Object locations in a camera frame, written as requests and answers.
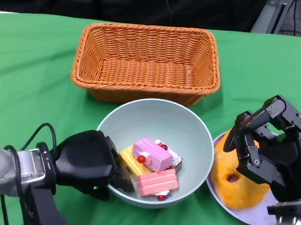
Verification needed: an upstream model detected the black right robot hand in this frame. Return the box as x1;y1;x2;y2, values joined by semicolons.
219;90;301;204

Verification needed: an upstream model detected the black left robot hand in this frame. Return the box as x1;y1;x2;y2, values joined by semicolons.
50;126;140;203

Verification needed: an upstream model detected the yellow striped cake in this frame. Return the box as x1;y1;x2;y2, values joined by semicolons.
117;143;155;178

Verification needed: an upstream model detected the orange ring bread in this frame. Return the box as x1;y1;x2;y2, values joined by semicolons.
207;128;275;213

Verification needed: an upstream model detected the magenta cake block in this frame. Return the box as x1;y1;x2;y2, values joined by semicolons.
131;136;174;174

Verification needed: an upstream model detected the light pink striped cake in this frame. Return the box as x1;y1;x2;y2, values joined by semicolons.
134;165;180;200

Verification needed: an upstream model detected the grey-green bowl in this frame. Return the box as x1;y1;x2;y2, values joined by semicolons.
89;93;219;215

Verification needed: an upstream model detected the small cake with red berries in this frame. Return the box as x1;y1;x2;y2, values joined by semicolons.
155;189;172;202

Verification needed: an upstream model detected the chocolate cake with sugar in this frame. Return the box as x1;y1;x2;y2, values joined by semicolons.
152;138;185;173

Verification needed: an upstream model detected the lavender round plate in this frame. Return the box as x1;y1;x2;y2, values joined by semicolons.
202;128;288;225

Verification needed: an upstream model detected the orange wicker basket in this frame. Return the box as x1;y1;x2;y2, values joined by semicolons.
68;18;225;113

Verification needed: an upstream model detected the green tablecloth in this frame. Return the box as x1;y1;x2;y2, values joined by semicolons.
0;10;301;225

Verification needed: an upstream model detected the grey metal stand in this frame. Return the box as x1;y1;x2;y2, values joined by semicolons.
251;0;287;36

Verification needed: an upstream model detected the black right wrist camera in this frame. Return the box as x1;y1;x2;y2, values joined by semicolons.
266;198;301;219

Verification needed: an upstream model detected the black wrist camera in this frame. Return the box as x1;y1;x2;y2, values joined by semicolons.
266;198;301;219
22;180;79;225

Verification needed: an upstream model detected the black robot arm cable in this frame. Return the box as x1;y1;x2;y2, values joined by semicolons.
0;119;59;225

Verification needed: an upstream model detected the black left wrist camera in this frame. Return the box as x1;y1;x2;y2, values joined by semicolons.
22;180;79;225

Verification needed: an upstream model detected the black floor cable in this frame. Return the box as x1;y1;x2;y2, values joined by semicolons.
277;0;301;37

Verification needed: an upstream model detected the thin black hanging cable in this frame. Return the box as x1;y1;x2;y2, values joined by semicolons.
160;0;175;28

